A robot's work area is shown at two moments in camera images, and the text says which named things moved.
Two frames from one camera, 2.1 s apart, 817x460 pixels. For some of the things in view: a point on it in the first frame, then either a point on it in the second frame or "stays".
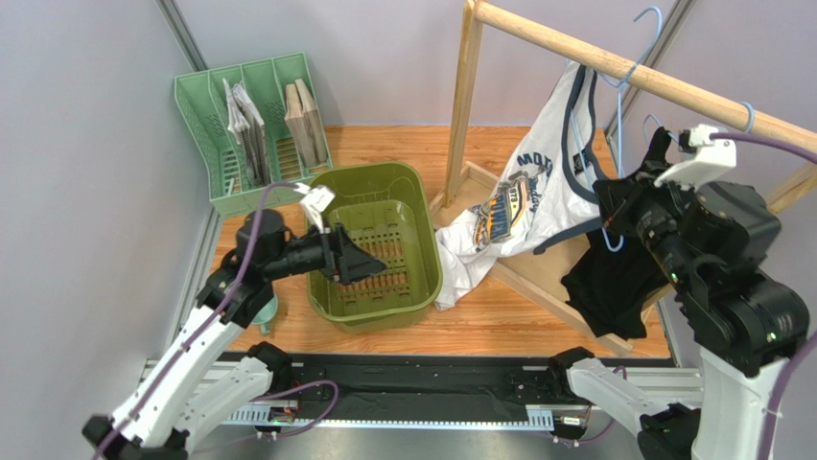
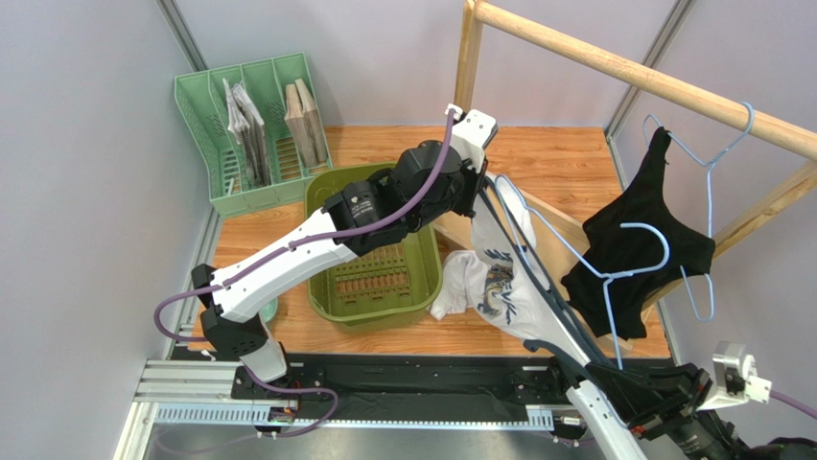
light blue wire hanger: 620,83 → 612,311
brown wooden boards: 302,114 stays
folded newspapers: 247,128 stays
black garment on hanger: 609,287 stays
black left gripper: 343,260 → 474,182
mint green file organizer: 250,126 stays
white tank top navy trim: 548,192 → 500,282
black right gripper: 630,198 → 596,369
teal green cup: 266,314 stays
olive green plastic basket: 392,210 stays
